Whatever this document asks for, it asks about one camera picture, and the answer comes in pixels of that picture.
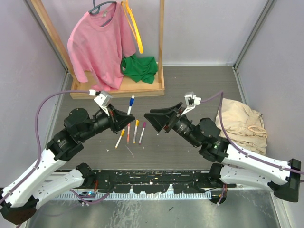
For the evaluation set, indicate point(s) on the white marker blue end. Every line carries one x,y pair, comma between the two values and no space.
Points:
129,110

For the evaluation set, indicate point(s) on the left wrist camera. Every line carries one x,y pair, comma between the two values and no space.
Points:
103,99

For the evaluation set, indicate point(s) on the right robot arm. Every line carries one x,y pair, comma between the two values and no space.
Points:
232,164

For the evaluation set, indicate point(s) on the beige cloth bag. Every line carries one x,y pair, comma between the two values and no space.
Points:
244,126

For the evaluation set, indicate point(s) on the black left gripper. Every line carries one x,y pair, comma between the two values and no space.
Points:
118,119

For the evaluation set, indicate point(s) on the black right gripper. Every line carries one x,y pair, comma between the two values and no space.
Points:
158,120

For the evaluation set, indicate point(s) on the white pen purple end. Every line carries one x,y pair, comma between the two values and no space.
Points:
141,136

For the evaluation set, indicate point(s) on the wooden rack base tray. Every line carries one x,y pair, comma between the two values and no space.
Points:
128,87

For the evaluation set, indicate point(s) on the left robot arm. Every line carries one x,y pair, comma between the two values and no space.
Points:
20,200

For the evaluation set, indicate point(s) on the green cloth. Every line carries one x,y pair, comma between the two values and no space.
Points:
139,68

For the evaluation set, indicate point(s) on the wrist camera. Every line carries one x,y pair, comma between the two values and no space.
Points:
103,99
191,101

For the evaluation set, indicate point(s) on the blue white pen cap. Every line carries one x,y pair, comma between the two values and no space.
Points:
131,100

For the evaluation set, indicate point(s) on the white pen yellow end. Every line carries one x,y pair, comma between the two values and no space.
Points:
118,141

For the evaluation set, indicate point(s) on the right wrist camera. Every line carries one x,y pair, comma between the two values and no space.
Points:
191,101

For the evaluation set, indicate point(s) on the orange highlighter pen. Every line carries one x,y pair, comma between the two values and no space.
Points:
128,133

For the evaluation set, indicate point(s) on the pink shirt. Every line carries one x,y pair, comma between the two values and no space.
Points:
98,43

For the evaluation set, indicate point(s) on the white marker orange tip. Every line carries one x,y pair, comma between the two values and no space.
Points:
135,134

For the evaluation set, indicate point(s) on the yellow hanger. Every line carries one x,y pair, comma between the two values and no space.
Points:
132,23

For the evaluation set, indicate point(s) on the wooden rack right post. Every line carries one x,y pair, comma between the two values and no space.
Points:
161,26

